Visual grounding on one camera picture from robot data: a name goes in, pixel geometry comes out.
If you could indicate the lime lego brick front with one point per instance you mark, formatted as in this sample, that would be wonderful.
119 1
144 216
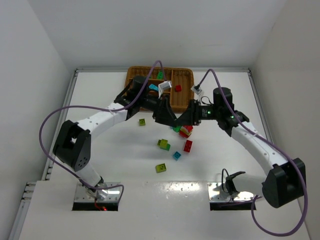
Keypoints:
160 168

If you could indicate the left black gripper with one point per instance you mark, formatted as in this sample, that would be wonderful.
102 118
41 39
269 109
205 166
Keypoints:
161 109

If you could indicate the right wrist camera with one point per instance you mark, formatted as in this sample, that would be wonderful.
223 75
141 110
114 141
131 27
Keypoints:
198 92

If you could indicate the small red lego brick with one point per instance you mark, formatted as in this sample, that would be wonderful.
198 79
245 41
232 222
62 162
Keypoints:
178 88

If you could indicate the red lime stacked lego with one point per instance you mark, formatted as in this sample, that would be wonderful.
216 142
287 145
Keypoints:
185 131

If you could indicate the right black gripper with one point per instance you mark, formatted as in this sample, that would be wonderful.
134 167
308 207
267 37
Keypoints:
195 113

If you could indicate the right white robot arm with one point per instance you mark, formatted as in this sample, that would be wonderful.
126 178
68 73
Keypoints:
284 182

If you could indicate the green lego base brick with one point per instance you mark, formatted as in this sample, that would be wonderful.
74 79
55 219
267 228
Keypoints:
176 129

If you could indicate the small lime lego brick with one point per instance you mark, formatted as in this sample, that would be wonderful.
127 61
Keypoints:
142 122

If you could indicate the cyan rounded lego brick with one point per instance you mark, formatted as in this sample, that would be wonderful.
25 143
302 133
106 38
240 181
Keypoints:
153 87

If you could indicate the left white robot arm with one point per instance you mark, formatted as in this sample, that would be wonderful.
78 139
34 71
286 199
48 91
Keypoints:
73 144

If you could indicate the dark green lego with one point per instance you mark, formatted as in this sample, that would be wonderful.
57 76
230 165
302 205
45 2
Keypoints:
159 76

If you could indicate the small cyan lego brick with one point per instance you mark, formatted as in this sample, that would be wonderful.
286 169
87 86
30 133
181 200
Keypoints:
176 156

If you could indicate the lime green stacked lego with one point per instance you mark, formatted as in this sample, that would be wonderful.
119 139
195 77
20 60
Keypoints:
163 144

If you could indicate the red flat lego brick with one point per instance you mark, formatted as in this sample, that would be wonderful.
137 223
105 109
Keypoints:
187 146

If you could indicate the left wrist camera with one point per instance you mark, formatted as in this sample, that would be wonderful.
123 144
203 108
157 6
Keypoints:
163 86

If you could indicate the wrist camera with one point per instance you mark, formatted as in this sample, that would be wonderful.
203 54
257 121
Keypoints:
163 86
198 92

